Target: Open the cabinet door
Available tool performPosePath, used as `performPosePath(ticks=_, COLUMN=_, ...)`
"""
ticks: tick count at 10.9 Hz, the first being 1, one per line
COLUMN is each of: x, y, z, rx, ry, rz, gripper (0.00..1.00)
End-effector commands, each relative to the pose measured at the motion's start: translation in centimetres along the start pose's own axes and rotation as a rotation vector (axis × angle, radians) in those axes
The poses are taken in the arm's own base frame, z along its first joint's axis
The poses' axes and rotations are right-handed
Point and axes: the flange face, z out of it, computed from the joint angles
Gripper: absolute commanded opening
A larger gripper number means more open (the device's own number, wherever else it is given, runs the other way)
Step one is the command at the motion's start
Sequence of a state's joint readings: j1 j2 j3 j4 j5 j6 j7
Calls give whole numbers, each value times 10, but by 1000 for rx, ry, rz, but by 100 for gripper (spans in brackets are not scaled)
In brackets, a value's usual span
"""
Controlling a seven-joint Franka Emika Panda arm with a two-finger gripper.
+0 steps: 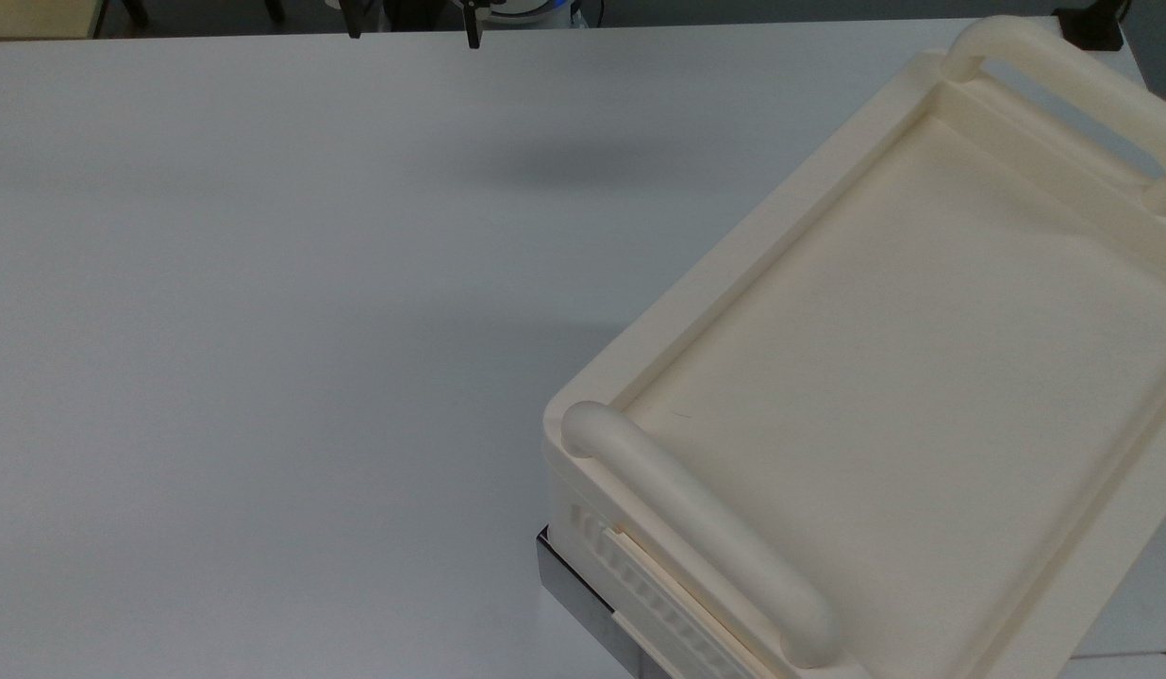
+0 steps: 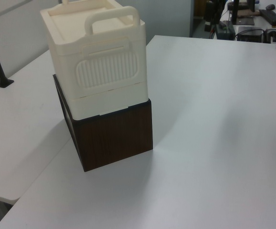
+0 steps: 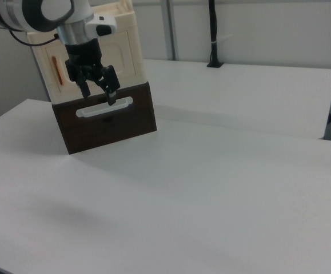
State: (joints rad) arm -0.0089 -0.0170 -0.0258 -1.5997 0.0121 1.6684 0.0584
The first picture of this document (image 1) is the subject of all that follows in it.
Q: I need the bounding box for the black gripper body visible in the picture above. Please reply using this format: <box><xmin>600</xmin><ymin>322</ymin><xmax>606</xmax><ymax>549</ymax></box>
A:
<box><xmin>364</xmin><ymin>0</ymin><xmax>494</xmax><ymax>16</ymax></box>

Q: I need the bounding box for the light wooden table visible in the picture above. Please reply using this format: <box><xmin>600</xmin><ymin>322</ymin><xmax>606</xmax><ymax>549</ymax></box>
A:
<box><xmin>0</xmin><ymin>0</ymin><xmax>108</xmax><ymax>41</ymax></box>

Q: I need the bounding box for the dark brown drawer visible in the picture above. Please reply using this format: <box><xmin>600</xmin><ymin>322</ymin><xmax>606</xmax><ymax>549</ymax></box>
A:
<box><xmin>535</xmin><ymin>525</ymin><xmax>646</xmax><ymax>679</ymax></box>

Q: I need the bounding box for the black clamp block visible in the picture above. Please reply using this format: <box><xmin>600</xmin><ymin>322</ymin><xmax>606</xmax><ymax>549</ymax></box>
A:
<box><xmin>1054</xmin><ymin>4</ymin><xmax>1127</xmax><ymax>53</ymax></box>

